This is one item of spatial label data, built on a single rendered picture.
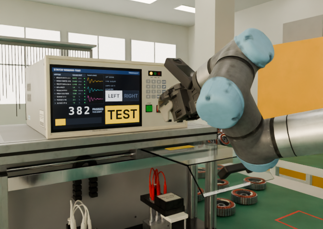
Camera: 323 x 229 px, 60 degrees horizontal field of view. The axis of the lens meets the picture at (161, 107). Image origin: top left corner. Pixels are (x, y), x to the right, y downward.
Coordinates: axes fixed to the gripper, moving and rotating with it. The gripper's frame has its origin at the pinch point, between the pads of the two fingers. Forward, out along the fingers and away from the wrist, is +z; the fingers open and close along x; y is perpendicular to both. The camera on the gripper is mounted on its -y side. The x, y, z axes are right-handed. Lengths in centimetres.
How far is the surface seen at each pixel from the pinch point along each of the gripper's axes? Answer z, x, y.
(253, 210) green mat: 26, 49, 36
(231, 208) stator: 25, 38, 33
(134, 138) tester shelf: 7.4, -6.3, 6.1
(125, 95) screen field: 5.0, -7.6, -5.9
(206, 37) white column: 220, 277, -208
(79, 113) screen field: 6.9, -20.8, -1.9
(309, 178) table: 137, 273, 39
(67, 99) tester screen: 5.4, -23.9, -5.2
